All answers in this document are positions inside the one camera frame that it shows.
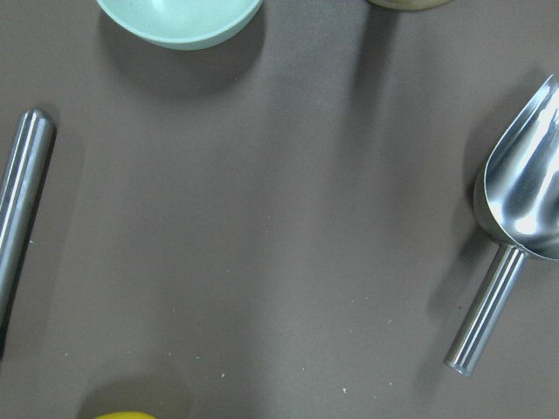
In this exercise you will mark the yellow lemon near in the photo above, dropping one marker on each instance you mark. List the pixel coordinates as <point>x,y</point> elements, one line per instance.
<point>125,415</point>

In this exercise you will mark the wooden cup tree stand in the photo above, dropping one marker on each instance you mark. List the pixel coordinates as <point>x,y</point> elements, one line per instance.
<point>409,5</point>

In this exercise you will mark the steel ice scoop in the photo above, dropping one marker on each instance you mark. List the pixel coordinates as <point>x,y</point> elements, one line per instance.
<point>515,201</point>

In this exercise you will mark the mint green bowl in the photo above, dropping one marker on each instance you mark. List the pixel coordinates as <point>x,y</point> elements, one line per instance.
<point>182,25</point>

